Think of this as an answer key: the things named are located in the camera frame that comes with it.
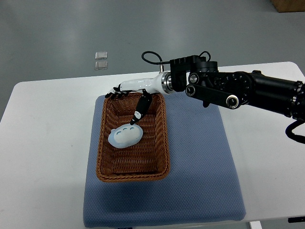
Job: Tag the blue fabric mat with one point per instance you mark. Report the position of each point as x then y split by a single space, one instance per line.
202 185

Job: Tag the black table control panel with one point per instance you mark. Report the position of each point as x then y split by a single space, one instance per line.
296 219

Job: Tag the lower metal floor plate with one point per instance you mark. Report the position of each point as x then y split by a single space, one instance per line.
101 65

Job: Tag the brown cardboard box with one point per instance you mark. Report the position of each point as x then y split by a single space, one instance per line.
289 5

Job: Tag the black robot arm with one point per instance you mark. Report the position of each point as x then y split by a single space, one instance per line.
200 79

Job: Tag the upper metal floor plate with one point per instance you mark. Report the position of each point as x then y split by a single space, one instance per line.
101 55

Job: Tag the metal floor plate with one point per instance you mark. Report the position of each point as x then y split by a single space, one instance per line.
101 65
101 55

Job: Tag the blue white plush toy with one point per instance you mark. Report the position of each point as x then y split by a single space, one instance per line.
125 136

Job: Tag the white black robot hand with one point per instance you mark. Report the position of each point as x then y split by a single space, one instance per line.
147 86

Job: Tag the brown wicker basket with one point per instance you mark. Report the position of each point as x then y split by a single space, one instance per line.
138 152

